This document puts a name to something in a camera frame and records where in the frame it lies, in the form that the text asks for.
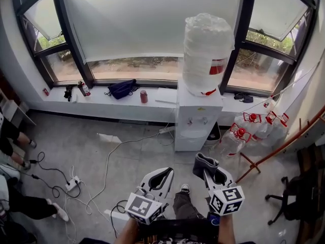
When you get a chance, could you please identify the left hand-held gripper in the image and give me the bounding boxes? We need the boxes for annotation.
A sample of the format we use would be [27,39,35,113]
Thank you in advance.
[124,167,175,225]

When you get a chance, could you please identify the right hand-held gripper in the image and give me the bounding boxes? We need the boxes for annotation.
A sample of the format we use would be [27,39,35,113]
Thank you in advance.
[203,166,246,216]

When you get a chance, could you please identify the white water dispenser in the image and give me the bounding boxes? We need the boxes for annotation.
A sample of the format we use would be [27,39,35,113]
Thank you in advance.
[174,81,223,152]

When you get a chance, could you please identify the person's left forearm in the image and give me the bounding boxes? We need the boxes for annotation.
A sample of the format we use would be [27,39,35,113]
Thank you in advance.
[121,217,143,244]

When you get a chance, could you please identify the person's right forearm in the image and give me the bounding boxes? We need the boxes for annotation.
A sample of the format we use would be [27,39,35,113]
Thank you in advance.
[217,213,236,244]

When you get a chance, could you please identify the plastic-wrapped water bottle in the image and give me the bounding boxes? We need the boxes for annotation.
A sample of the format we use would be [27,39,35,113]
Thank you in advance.
[182,13,235,97]

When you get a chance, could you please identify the person's grey trousers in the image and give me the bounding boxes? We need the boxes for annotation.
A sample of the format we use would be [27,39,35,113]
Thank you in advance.
[172,191,206,221]

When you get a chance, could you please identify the black device with screen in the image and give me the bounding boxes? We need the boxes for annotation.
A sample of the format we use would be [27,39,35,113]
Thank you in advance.
[207,212,221,225]

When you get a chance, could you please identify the black waste bin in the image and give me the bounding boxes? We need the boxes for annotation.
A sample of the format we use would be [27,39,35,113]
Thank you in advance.
[205,122,221,147]

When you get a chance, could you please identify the person's black shirt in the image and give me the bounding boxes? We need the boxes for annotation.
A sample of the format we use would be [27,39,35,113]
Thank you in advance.
[81,219,254,244]

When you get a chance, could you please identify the black office chair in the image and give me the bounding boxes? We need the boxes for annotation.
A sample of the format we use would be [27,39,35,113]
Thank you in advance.
[265,174,325,228]

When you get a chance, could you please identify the square white power strip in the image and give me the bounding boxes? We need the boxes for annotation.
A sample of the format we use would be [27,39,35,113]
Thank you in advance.
[65,176,82,192]

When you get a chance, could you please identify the black cloth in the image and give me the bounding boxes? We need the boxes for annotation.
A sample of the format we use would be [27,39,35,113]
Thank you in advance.
[233,92,254,103]

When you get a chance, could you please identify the white flat board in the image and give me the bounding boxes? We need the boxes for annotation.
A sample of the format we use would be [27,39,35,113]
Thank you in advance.
[154,87,178,104]

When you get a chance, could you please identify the white window sill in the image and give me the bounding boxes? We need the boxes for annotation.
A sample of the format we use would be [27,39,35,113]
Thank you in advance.
[42,85,280,123]

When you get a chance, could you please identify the dark blue bag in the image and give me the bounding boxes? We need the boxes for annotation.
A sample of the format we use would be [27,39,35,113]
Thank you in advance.
[104,79,140,100]

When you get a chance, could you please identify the small black device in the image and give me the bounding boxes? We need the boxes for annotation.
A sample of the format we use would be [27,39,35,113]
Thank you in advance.
[63,84,73,102]

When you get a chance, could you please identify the white roller blind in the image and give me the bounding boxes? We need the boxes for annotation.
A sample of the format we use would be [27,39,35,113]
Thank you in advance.
[59,0,244,65]

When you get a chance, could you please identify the white shelf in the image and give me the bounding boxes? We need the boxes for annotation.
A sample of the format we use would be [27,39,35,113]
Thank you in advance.
[0,87,36,127]

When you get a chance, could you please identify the white cable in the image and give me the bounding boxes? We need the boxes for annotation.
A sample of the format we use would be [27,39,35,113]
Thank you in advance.
[85,130,176,216]

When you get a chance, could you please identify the white rope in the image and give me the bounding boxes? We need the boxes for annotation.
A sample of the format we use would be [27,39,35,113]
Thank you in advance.
[238,59,325,114]

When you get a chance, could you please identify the black cable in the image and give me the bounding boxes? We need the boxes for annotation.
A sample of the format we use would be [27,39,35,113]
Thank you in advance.
[27,151,82,199]

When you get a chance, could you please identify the black window frame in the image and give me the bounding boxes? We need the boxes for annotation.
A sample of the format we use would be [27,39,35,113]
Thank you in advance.
[11,0,320,98]

